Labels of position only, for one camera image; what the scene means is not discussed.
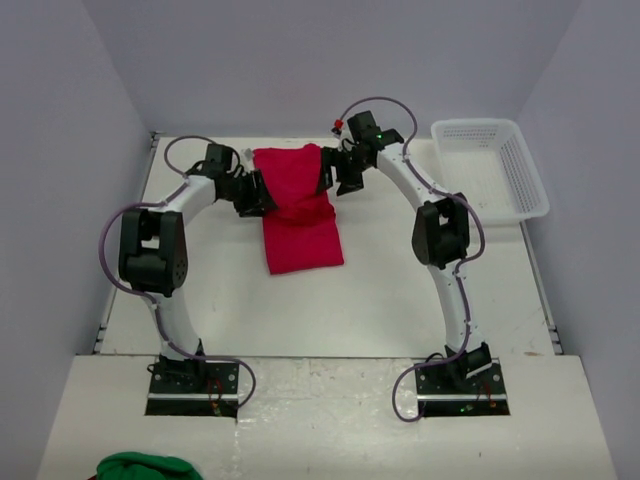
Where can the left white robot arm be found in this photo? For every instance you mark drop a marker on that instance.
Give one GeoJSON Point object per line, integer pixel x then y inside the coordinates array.
{"type": "Point", "coordinates": [153, 259]}

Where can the green t shirt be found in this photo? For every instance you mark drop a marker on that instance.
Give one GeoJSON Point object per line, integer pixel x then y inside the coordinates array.
{"type": "Point", "coordinates": [145, 464]}

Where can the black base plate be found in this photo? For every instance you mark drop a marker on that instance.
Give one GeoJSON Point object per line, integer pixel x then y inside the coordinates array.
{"type": "Point", "coordinates": [439, 384]}
{"type": "Point", "coordinates": [200, 382]}

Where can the red t shirt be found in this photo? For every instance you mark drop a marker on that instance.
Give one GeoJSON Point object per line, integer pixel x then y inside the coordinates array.
{"type": "Point", "coordinates": [302, 232]}

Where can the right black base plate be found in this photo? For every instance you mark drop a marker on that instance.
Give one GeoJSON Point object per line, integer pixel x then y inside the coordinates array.
{"type": "Point", "coordinates": [439, 384]}

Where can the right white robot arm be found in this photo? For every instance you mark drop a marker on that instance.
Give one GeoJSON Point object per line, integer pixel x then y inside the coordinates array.
{"type": "Point", "coordinates": [440, 236]}

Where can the white plastic basket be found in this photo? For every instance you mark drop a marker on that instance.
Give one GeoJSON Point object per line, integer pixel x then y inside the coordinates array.
{"type": "Point", "coordinates": [489, 161]}

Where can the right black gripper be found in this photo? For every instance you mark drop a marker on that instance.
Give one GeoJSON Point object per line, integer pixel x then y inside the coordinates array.
{"type": "Point", "coordinates": [332, 158]}

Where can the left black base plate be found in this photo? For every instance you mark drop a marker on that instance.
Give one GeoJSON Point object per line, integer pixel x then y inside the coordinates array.
{"type": "Point", "coordinates": [200, 382]}

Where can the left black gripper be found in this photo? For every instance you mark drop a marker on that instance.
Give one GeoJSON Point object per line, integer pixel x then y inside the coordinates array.
{"type": "Point", "coordinates": [258, 198]}

